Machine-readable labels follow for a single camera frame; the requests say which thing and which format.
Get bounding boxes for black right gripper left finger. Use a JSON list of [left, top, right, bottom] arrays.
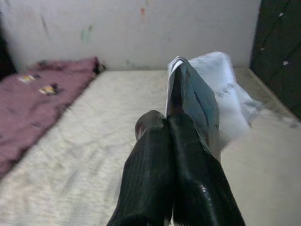
[[107, 110, 176, 226]]

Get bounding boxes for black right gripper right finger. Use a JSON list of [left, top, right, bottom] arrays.
[[166, 113, 246, 226]]

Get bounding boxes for pink cartoon mouse blanket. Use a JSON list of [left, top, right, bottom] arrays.
[[0, 56, 105, 179]]

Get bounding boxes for white quilted mattress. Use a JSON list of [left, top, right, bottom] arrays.
[[0, 68, 301, 226]]

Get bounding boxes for black tufted headboard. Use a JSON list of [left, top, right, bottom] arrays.
[[249, 0, 301, 123]]

